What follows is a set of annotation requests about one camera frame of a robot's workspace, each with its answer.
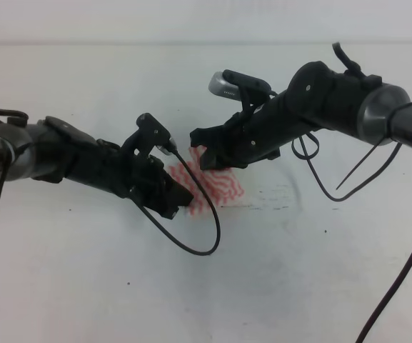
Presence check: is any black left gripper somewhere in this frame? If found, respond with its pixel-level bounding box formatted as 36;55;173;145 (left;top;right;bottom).
66;141;194;219

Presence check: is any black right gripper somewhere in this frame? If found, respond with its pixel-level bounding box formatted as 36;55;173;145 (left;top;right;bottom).
190;92;291;171

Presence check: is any pink white wavy striped towel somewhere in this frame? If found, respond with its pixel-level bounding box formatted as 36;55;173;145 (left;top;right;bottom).
167;146;245;217

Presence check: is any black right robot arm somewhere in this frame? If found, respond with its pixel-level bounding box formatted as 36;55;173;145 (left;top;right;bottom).
190;44;412;170

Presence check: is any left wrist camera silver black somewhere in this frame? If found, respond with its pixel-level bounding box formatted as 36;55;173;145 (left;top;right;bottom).
120;113;177;156

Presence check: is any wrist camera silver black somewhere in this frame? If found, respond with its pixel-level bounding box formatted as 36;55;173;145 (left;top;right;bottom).
208;69;276;110
120;113;177;156

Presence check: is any black left camera cable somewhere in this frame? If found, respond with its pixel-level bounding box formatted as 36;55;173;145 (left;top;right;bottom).
134;148;221;257

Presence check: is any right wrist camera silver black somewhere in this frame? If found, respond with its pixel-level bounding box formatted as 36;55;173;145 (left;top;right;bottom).
208;69;276;110

